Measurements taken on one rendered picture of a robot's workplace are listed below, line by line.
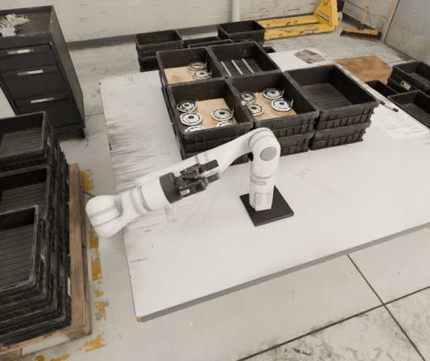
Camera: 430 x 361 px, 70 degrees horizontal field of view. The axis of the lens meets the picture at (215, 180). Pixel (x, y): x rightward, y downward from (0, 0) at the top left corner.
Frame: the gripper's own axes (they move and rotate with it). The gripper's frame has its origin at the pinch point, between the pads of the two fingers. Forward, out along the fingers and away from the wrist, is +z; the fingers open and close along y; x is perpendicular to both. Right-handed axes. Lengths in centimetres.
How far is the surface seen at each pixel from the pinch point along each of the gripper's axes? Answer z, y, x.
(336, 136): 56, 65, 30
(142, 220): -36, 36, 20
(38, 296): -84, 31, 30
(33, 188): -103, 100, 1
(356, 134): 66, 67, 34
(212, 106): 8, 83, -3
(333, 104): 64, 79, 19
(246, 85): 28, 89, -5
